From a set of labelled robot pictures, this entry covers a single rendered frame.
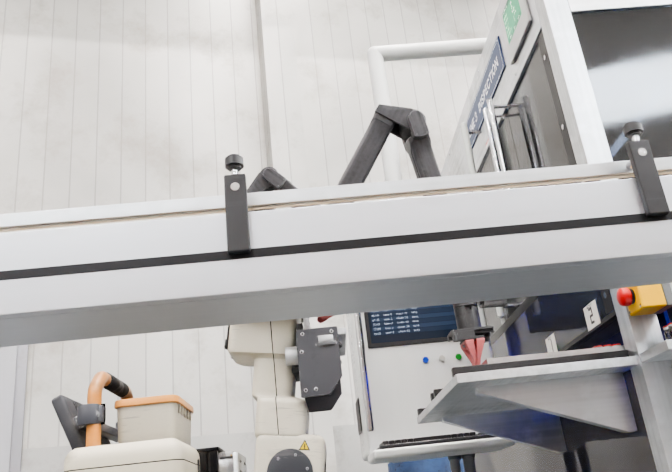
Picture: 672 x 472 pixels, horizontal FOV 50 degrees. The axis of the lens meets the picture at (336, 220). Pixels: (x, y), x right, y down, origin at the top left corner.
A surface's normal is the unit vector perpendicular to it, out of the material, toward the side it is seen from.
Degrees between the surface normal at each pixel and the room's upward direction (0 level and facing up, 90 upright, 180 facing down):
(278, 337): 90
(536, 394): 90
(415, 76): 90
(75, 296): 90
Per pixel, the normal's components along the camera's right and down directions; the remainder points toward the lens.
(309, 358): 0.00, -0.39
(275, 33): 0.25, -0.40
